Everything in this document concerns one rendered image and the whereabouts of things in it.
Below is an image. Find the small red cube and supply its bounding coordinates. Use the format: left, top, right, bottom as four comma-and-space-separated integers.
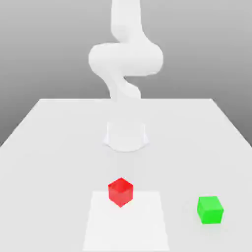
108, 177, 134, 208

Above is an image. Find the small green cube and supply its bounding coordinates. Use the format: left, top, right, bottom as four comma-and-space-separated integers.
196, 195, 224, 225

